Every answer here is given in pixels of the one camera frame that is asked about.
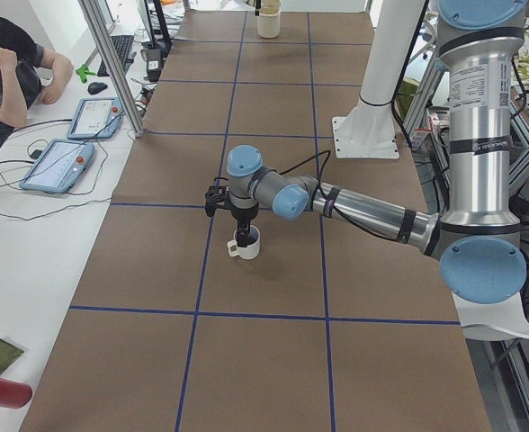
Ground cream plastic basket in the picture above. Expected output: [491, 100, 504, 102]
[256, 0, 281, 39]

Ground white chair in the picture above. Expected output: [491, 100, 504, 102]
[453, 293, 529, 342]

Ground black keyboard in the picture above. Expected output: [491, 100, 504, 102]
[96, 34, 135, 77]

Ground seated person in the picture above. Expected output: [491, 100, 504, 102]
[0, 16, 73, 147]

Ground white mug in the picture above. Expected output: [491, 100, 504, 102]
[227, 225, 261, 260]

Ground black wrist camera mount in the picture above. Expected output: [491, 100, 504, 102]
[204, 176, 230, 218]

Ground red bottle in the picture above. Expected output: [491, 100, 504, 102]
[0, 378, 32, 409]

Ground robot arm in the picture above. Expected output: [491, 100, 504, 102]
[202, 13, 525, 320]

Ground upper blue teach pendant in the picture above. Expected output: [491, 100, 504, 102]
[67, 97, 124, 140]

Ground black camera cable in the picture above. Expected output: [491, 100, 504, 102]
[278, 149, 409, 239]

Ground green plastic clamp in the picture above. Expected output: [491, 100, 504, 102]
[76, 64, 96, 84]

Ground black computer mouse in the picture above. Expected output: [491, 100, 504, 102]
[87, 82, 108, 95]

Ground blue teach pendant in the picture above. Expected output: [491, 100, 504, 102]
[19, 139, 94, 194]
[67, 97, 124, 140]

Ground lower blue teach pendant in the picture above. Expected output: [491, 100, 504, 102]
[19, 139, 94, 194]

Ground aluminium frame post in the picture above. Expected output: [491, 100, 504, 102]
[78, 0, 145, 137]

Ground white central mounting post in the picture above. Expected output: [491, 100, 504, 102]
[332, 0, 427, 159]

